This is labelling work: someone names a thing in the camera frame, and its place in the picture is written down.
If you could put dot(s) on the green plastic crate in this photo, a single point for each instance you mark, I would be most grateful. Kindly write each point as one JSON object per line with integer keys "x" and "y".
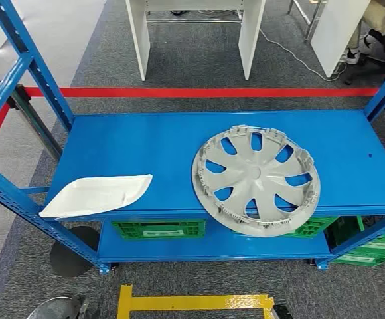
{"x": 378, "y": 248}
{"x": 312, "y": 226}
{"x": 159, "y": 230}

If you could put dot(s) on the barrier stanchion dark base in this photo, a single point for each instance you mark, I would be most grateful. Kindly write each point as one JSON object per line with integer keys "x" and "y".
{"x": 75, "y": 255}

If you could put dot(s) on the person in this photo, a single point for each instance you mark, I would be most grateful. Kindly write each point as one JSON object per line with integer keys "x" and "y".
{"x": 376, "y": 17}

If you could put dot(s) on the chrome desk frame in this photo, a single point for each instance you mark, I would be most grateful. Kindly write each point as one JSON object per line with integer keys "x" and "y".
{"x": 312, "y": 22}

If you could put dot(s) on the white desk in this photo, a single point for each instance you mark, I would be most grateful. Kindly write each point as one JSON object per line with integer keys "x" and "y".
{"x": 250, "y": 39}
{"x": 336, "y": 35}

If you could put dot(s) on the blue metal shelf rack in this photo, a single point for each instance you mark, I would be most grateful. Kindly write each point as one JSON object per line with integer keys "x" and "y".
{"x": 146, "y": 141}

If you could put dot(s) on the white plastic trim part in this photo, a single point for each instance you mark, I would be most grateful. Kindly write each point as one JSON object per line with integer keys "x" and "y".
{"x": 93, "y": 196}

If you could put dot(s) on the grey plastic hubcap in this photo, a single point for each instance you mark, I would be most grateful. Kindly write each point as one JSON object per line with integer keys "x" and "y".
{"x": 255, "y": 171}

